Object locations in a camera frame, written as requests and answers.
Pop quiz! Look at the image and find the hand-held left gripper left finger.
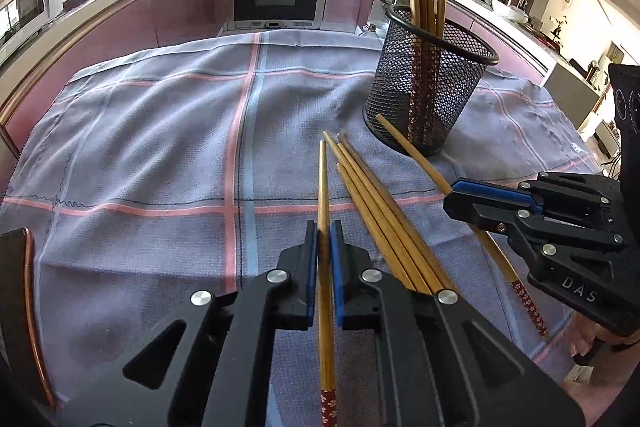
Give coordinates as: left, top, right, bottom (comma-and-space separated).
56, 220, 320, 427

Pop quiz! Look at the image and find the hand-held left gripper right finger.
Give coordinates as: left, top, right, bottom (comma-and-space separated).
329, 220, 587, 427

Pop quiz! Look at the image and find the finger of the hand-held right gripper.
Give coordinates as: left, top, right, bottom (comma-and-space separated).
451, 171, 615, 215
442, 190, 627, 277

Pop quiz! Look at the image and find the bundle of wooden chopsticks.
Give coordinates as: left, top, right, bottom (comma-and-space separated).
322, 130, 445, 295

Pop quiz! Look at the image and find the black mesh cup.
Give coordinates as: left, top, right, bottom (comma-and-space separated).
362, 4, 500, 158

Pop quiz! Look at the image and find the person's right hand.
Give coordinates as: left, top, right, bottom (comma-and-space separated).
571, 309, 640, 365

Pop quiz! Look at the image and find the grey checkered cloth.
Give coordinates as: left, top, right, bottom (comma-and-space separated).
0, 29, 601, 427

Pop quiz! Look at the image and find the black curved panel copper edge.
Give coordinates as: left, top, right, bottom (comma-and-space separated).
0, 227, 57, 410

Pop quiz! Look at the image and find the white microwave oven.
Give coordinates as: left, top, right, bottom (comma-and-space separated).
0, 0, 63, 62

